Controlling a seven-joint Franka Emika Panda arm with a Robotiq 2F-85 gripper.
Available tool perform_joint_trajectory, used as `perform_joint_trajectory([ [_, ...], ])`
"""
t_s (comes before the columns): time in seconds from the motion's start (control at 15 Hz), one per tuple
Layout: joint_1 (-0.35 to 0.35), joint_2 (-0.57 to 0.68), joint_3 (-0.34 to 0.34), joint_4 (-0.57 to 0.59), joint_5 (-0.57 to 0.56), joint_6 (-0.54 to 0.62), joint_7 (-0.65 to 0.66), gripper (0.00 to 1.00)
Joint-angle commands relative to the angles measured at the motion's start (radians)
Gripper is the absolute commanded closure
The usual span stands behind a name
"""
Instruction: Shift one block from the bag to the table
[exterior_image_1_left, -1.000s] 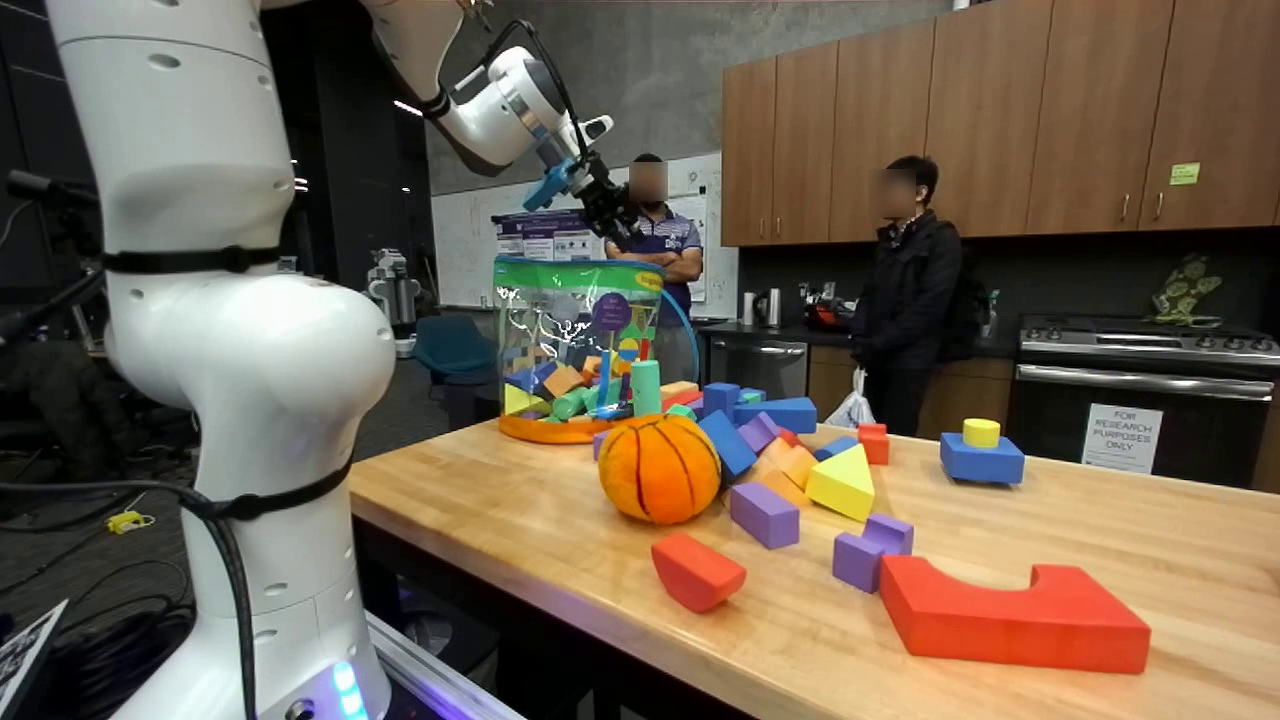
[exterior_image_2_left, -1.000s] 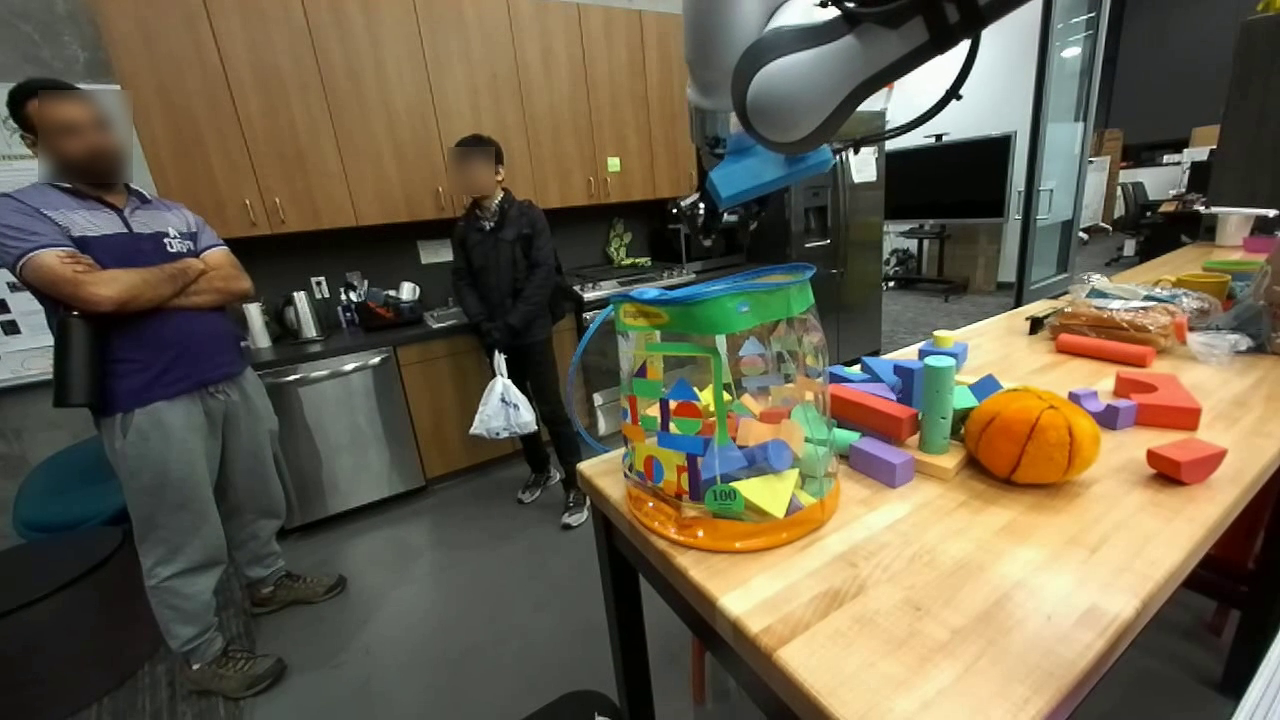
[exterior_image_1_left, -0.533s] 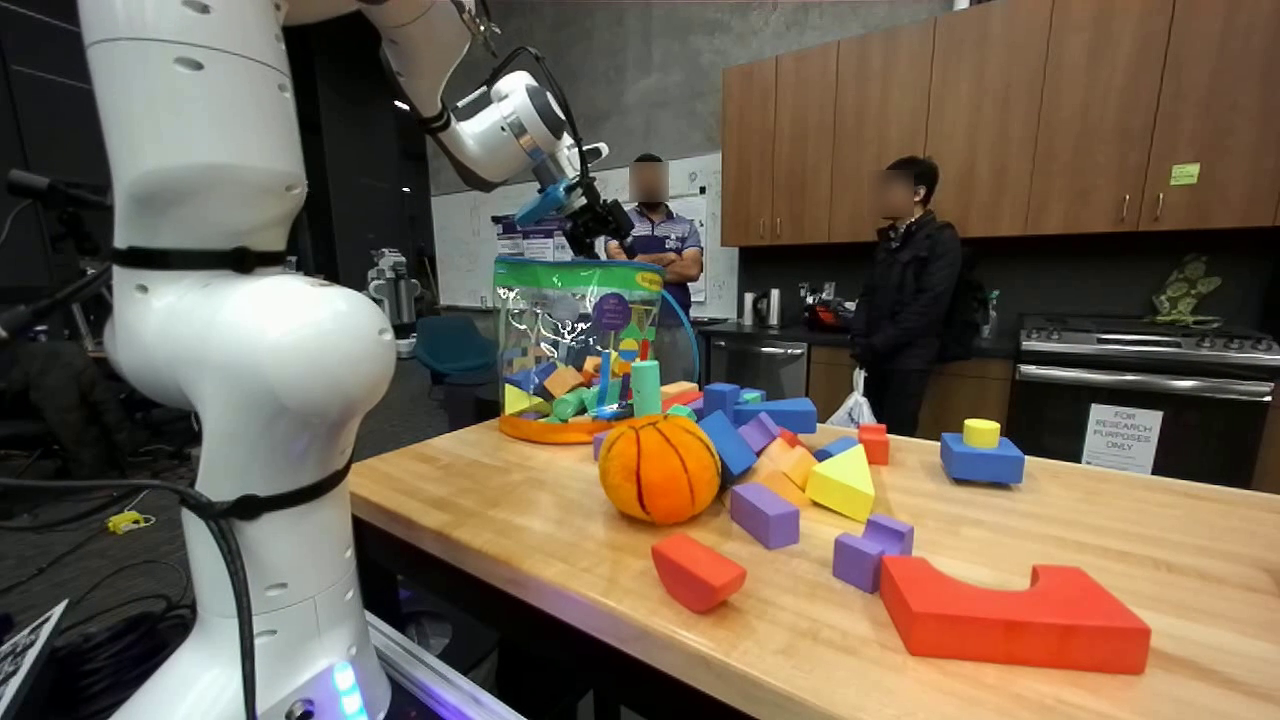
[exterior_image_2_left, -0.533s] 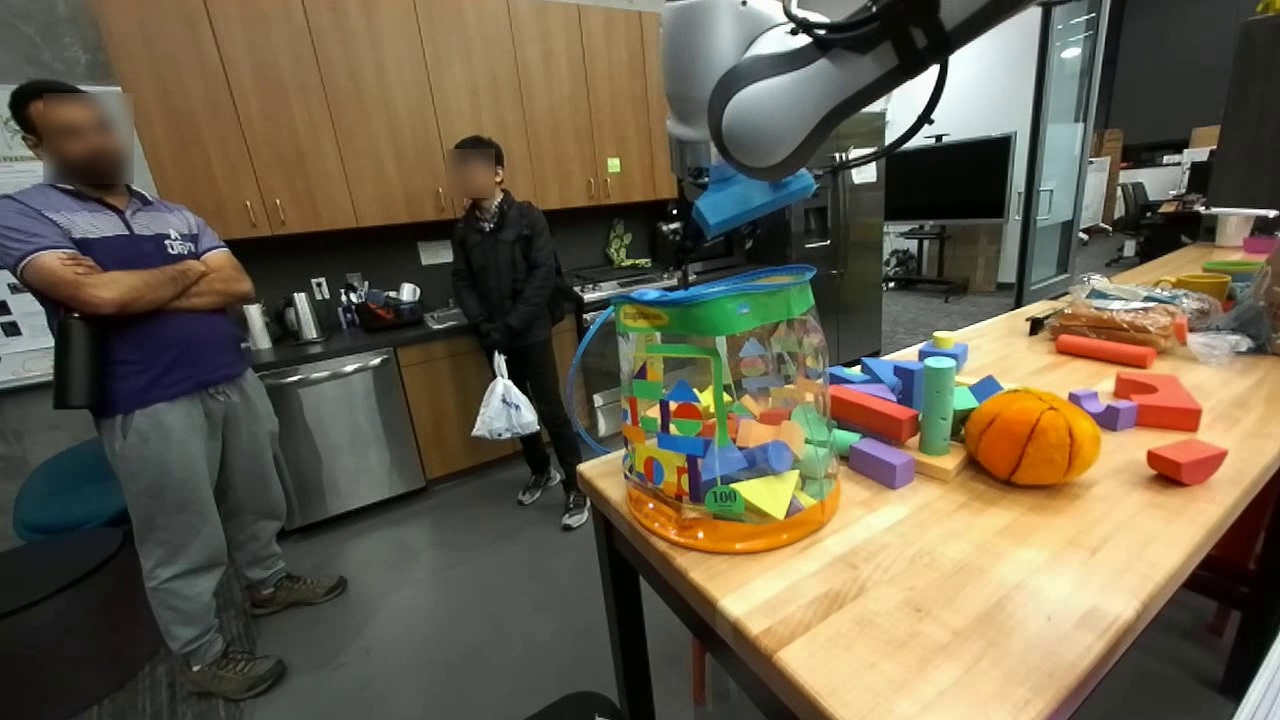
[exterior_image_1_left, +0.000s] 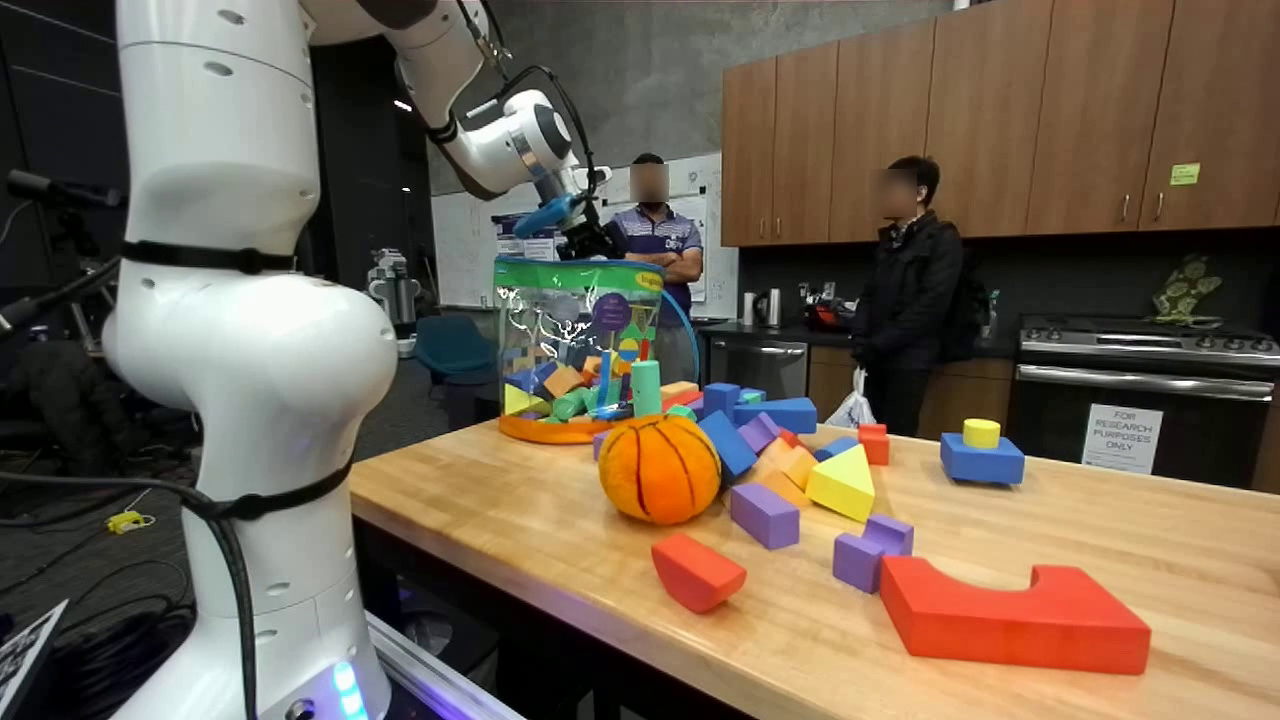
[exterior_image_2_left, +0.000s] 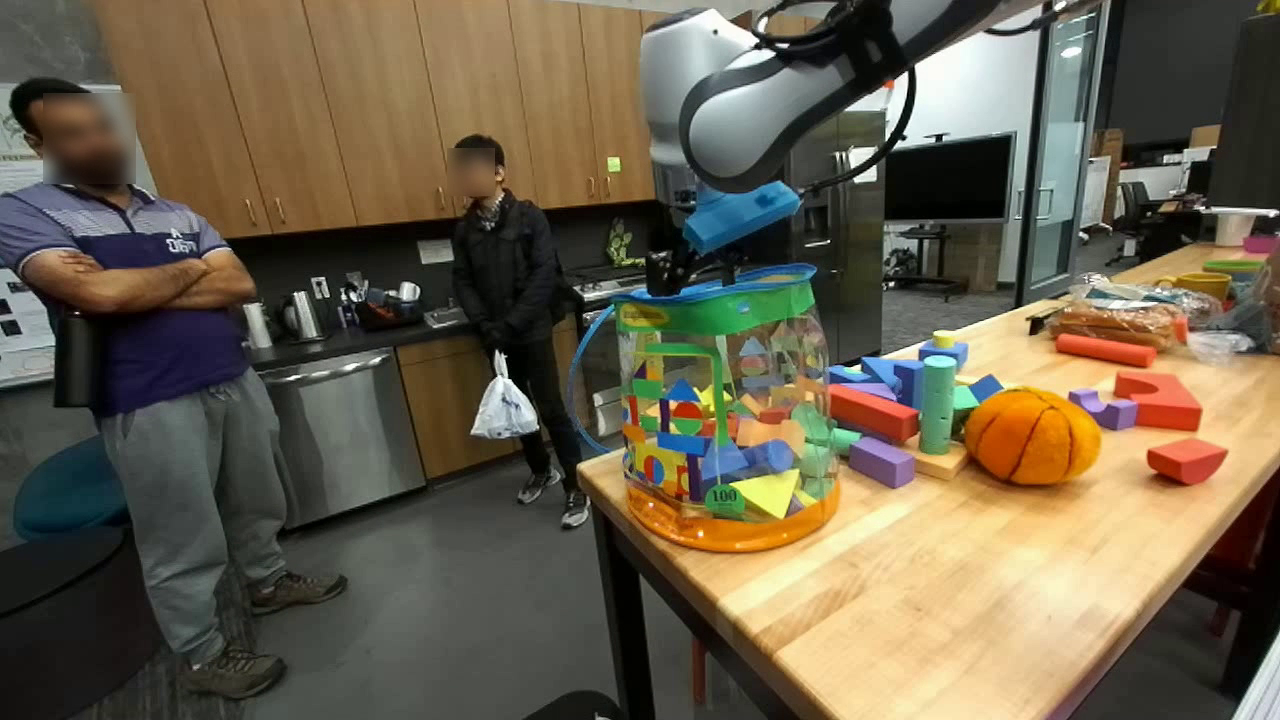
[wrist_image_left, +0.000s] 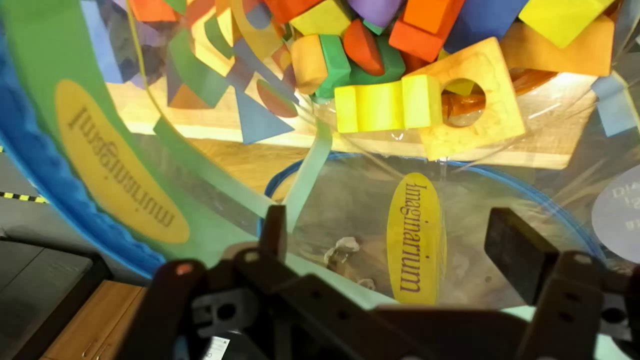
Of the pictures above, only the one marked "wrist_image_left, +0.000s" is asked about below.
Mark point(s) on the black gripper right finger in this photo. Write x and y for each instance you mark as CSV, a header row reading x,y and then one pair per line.
x,y
566,300

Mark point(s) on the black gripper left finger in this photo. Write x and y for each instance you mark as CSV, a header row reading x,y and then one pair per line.
x,y
227,312

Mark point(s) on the tan square block with hole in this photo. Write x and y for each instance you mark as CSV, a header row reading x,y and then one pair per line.
x,y
506,123

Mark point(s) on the yellow cuboid foam block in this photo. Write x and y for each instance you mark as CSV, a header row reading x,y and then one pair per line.
x,y
381,105

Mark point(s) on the green angled foam block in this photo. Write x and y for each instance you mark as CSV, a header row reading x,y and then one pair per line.
x,y
333,62

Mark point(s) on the yellow stepped foam block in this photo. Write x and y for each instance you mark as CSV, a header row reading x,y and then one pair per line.
x,y
561,16

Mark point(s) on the blue cuboid foam block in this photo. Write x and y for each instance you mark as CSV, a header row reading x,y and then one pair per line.
x,y
486,16

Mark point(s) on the red wedge foam block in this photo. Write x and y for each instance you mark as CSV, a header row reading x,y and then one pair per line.
x,y
362,46

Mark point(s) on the small orange foam block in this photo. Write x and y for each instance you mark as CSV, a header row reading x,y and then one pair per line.
x,y
417,41
432,12

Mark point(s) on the clear plastic toy bag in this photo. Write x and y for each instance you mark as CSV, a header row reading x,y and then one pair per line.
x,y
40,66

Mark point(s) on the yellow wedge foam block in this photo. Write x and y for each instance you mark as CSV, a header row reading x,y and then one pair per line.
x,y
322,18

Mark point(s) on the large orange cuboid block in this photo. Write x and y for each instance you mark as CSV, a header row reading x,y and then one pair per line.
x,y
290,8

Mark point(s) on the purple cylinder foam block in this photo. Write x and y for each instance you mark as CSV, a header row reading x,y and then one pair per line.
x,y
372,10

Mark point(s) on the light orange small cube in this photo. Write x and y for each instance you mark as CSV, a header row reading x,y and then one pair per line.
x,y
308,62

